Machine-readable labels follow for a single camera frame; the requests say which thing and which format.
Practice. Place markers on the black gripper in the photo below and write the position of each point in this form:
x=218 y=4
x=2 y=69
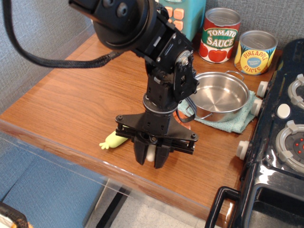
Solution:
x=161 y=130

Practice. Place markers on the plush brown white mushroom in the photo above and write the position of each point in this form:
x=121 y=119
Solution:
x=151 y=152

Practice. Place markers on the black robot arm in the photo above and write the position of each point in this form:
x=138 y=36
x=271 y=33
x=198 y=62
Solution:
x=137 y=26

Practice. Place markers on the small steel pot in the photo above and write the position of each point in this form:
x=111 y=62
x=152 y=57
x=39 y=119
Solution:
x=220 y=96

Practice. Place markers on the light teal cloth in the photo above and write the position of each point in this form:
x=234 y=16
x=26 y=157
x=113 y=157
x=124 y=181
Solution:
x=236 y=125

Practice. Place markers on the black toy stove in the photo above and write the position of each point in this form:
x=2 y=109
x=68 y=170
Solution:
x=271 y=194

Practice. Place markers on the teal toy microwave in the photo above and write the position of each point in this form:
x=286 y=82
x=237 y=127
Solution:
x=186 y=15

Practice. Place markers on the tomato sauce can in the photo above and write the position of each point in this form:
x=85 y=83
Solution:
x=220 y=30

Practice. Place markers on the pineapple slices can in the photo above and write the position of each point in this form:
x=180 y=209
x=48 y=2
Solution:
x=255 y=52

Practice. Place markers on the spoon with green handle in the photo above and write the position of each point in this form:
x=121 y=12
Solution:
x=112 y=141

